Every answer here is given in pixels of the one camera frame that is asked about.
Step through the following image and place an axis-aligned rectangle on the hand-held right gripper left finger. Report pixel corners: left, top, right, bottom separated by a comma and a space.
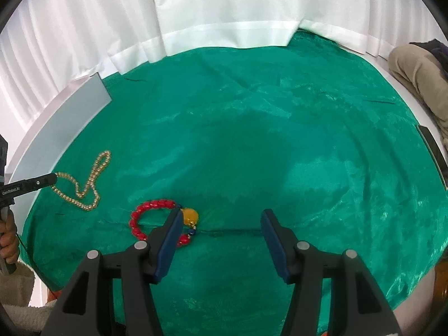
41, 208, 184, 336

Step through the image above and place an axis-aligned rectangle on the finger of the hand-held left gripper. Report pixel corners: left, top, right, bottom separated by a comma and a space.
21, 172, 57, 192

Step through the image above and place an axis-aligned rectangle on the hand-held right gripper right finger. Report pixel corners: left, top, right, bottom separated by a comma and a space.
260, 208, 403, 336

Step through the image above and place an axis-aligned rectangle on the red bead bracelet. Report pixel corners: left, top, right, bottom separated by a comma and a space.
130, 199, 201, 249

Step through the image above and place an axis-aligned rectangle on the gold bead necklace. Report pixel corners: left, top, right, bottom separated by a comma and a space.
51, 150, 112, 212

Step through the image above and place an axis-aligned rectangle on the white cardboard box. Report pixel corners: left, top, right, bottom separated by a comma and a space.
3, 72, 113, 235

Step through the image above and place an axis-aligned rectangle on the person's left forearm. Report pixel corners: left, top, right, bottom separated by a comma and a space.
0, 261, 53, 336

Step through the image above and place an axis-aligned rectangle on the person's left hand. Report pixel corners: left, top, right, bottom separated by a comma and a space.
0, 212, 19, 261

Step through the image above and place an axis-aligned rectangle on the green velvet cloth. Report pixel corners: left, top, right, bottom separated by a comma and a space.
17, 30, 447, 336

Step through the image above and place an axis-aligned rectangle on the brown wooden furniture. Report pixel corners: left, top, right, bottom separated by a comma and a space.
432, 262, 448, 324

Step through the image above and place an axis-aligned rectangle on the dark flat rectangular object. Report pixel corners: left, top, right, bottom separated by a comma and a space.
417, 125, 448, 176

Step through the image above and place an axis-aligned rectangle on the white curtain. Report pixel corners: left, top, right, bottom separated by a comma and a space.
0, 0, 444, 141

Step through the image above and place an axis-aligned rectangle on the dark blue garment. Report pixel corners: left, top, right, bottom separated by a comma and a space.
409, 38, 448, 68

